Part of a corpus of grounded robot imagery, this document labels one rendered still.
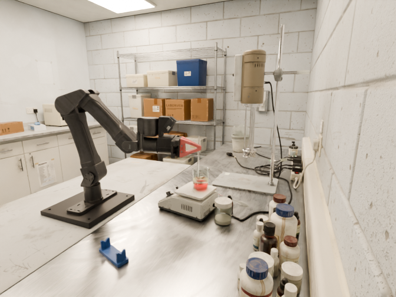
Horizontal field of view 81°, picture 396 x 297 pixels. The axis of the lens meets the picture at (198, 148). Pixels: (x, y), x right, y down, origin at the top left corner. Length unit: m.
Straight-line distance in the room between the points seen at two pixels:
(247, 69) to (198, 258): 0.77
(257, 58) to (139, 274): 0.89
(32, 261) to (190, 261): 0.42
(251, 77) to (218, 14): 2.41
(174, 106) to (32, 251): 2.57
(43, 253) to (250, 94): 0.92
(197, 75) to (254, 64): 2.00
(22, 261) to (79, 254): 0.14
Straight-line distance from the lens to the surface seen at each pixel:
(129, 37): 4.04
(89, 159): 0.93
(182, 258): 0.70
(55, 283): 0.72
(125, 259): 0.71
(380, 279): 0.39
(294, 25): 3.22
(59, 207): 1.05
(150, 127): 0.82
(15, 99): 3.81
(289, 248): 0.65
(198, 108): 3.00
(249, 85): 1.08
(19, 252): 0.88
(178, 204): 0.87
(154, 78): 3.26
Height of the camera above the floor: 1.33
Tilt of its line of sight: 13 degrees down
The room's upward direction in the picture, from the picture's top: straight up
